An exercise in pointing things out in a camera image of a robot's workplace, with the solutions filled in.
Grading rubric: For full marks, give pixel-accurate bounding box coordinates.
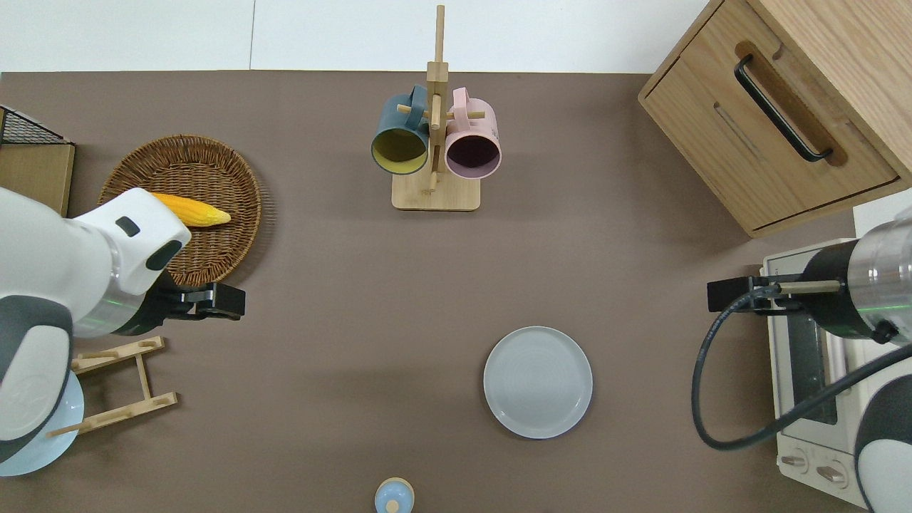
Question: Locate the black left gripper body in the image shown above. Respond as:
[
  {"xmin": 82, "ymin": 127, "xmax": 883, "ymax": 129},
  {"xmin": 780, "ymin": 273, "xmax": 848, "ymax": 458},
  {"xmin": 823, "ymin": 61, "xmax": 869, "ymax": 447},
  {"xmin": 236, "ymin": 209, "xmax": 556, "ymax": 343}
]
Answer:
[{"xmin": 161, "ymin": 284, "xmax": 202, "ymax": 321}]

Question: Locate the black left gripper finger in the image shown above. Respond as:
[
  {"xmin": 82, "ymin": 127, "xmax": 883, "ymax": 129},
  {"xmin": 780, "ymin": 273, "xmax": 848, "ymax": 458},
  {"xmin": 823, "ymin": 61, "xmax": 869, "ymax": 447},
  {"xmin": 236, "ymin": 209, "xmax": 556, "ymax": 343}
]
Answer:
[
  {"xmin": 197, "ymin": 284, "xmax": 247, "ymax": 304},
  {"xmin": 197, "ymin": 300, "xmax": 247, "ymax": 320}
]

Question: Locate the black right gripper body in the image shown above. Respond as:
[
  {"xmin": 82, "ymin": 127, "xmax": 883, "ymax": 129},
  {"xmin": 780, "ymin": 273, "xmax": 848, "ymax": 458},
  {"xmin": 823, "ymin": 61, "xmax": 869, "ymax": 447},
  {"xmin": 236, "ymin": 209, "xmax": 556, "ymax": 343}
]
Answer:
[{"xmin": 752, "ymin": 274, "xmax": 809, "ymax": 315}]

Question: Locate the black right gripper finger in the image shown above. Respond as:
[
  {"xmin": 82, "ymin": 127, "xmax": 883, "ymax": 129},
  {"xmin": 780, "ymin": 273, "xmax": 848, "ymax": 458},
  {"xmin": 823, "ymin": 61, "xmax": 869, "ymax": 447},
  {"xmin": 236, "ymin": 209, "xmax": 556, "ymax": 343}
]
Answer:
[
  {"xmin": 708, "ymin": 276, "xmax": 757, "ymax": 296},
  {"xmin": 708, "ymin": 294, "xmax": 757, "ymax": 314}
]

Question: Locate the gray round plate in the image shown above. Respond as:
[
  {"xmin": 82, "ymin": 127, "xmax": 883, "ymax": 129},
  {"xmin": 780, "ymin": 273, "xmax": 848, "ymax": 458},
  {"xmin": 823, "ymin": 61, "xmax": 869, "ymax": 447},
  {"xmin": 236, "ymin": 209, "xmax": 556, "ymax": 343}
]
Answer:
[{"xmin": 483, "ymin": 326, "xmax": 594, "ymax": 440}]

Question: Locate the wooden plate rack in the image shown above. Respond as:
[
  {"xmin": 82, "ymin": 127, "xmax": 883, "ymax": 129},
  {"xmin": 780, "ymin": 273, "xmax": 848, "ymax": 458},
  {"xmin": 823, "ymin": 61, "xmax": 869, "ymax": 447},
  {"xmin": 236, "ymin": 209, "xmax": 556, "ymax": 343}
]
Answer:
[{"xmin": 46, "ymin": 336, "xmax": 179, "ymax": 437}]

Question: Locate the light blue round plate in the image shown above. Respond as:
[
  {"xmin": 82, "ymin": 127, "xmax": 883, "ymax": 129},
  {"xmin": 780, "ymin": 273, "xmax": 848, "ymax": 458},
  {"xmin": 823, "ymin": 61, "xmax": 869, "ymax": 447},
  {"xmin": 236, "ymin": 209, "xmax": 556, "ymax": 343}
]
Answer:
[{"xmin": 0, "ymin": 369, "xmax": 85, "ymax": 477}]

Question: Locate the cream toaster oven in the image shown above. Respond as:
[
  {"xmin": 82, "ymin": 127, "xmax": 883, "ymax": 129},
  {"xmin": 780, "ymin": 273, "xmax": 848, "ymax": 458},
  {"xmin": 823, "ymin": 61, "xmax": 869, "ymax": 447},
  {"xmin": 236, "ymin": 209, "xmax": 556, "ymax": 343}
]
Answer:
[{"xmin": 761, "ymin": 237, "xmax": 912, "ymax": 510}]

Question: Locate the yellow corn cob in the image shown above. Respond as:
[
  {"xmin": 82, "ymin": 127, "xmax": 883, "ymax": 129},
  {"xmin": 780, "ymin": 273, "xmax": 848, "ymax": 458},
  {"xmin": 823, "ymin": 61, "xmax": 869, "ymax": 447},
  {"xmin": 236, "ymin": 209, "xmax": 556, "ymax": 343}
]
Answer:
[{"xmin": 150, "ymin": 192, "xmax": 232, "ymax": 228}]

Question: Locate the round wicker basket tray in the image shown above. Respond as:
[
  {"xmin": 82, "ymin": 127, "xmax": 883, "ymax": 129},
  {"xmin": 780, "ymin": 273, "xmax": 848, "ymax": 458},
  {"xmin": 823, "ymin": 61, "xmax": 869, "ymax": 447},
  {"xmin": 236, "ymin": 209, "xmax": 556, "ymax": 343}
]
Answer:
[{"xmin": 98, "ymin": 134, "xmax": 264, "ymax": 289}]

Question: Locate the brown table mat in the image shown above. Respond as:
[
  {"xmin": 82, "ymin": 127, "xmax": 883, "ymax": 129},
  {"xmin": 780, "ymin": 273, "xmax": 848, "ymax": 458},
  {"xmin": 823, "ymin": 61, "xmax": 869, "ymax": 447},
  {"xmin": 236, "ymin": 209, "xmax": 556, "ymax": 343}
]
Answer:
[{"xmin": 0, "ymin": 70, "xmax": 912, "ymax": 513}]

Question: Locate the wooden drawer cabinet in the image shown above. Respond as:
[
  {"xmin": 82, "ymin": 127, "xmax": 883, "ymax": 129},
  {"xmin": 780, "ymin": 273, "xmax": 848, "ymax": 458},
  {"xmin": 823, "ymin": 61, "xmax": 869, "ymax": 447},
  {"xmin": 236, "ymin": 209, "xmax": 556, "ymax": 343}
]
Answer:
[{"xmin": 638, "ymin": 0, "xmax": 912, "ymax": 239}]

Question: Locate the wooden mug tree stand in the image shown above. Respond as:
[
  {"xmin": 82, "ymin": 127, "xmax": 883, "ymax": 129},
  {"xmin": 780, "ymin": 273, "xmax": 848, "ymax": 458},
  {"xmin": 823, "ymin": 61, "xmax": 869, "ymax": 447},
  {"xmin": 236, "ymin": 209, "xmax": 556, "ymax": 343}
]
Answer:
[{"xmin": 391, "ymin": 5, "xmax": 482, "ymax": 212}]

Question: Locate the teal mug yellow inside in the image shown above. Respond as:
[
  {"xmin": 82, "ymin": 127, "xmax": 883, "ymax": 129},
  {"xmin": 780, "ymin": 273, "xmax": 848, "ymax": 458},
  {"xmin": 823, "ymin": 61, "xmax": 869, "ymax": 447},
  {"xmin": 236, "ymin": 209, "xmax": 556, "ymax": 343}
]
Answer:
[{"xmin": 370, "ymin": 85, "xmax": 432, "ymax": 176}]

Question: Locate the pink mug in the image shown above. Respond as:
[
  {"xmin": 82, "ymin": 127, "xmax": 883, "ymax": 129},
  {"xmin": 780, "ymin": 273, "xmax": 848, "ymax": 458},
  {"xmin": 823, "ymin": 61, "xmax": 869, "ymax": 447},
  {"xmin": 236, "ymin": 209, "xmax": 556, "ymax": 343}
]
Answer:
[{"xmin": 445, "ymin": 87, "xmax": 502, "ymax": 180}]

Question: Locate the thick black gripper cable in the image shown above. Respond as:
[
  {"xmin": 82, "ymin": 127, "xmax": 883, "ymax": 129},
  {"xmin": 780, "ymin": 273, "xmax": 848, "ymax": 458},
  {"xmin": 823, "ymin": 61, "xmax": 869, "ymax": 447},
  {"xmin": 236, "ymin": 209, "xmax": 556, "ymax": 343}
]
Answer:
[{"xmin": 691, "ymin": 285, "xmax": 912, "ymax": 451}]

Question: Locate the black cabinet handle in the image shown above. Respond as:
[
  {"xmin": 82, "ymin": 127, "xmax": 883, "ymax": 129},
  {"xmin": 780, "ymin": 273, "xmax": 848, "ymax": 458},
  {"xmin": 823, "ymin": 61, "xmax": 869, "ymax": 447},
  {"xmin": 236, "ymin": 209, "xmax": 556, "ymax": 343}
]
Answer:
[{"xmin": 734, "ymin": 55, "xmax": 834, "ymax": 163}]

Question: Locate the black wire mesh basket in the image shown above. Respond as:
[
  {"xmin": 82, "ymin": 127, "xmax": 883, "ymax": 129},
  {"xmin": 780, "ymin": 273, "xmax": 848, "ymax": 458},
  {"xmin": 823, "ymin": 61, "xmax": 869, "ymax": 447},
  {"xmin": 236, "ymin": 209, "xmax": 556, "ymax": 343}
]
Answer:
[{"xmin": 0, "ymin": 105, "xmax": 74, "ymax": 147}]

